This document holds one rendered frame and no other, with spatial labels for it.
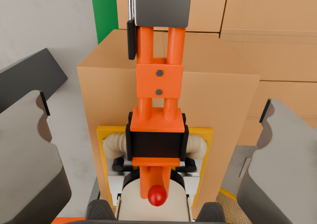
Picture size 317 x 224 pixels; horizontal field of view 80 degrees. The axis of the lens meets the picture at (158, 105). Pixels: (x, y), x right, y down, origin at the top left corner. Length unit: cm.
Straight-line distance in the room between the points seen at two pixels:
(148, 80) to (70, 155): 192
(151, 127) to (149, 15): 15
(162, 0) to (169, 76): 9
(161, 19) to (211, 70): 24
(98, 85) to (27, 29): 119
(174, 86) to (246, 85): 24
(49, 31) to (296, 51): 140
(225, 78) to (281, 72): 58
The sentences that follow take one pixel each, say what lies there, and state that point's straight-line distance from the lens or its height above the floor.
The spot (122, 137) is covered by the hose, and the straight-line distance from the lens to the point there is 41.
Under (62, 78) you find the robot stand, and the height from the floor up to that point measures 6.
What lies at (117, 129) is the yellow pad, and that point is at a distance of 48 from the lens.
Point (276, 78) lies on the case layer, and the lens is 101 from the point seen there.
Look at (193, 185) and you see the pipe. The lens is 59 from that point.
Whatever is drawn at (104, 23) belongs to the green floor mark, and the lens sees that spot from 139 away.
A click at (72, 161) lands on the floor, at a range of 220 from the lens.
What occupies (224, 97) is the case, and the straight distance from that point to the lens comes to 47.
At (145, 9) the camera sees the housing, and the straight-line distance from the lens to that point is 23.
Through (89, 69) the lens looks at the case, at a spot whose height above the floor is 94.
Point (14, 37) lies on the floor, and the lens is 167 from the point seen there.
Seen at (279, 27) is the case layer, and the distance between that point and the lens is 92.
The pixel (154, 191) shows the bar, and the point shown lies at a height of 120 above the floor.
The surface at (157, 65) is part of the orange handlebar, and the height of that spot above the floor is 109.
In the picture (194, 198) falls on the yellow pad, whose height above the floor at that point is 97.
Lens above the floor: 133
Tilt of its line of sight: 58 degrees down
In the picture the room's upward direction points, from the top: 180 degrees clockwise
